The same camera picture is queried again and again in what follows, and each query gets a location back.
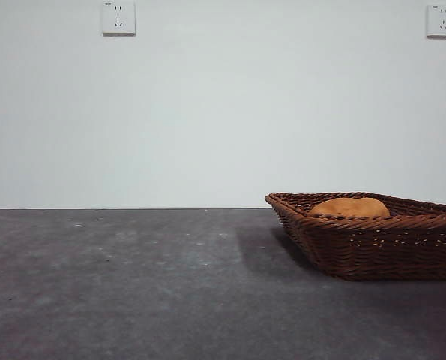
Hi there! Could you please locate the brown potato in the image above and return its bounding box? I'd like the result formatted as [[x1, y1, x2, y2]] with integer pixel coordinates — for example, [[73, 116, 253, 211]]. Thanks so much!
[[307, 197, 391, 219]]

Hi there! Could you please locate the brown wicker basket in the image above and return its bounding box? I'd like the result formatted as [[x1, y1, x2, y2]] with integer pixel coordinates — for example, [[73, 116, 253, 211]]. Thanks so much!
[[264, 191, 446, 282]]

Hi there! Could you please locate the white wall socket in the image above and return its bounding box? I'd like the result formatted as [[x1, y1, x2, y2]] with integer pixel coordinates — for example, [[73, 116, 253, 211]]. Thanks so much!
[[102, 1, 136, 37], [426, 4, 446, 39]]

